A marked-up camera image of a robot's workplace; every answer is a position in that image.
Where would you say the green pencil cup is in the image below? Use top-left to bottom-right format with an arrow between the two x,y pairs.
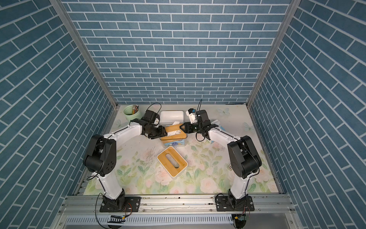
123,105 -> 143,121

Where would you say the aluminium mounting rail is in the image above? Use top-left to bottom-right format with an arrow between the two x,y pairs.
59,193 -> 295,215

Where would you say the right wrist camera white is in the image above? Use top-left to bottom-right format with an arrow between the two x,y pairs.
186,108 -> 197,124

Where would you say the bamboo lid with slot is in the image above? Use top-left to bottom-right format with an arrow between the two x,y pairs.
160,124 -> 187,141

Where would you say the blue tissue pack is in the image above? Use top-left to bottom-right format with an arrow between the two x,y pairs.
162,121 -> 186,147
211,120 -> 221,128

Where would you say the bundle of coloured pencils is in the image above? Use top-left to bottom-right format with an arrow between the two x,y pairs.
132,105 -> 139,115

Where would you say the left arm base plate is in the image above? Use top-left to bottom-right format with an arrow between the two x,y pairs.
99,196 -> 141,213

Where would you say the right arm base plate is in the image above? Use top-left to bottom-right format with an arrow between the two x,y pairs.
214,193 -> 255,212

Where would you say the clear plastic tissue box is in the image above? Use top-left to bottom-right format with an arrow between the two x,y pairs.
160,123 -> 188,148

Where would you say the white box with bamboo lid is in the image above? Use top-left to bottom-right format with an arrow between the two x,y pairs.
157,146 -> 188,178

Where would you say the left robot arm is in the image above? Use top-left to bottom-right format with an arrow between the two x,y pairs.
83,110 -> 167,212

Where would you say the white plastic box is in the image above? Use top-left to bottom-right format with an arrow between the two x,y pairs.
160,111 -> 184,126

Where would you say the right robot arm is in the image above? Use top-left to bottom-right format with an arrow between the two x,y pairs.
180,108 -> 262,211

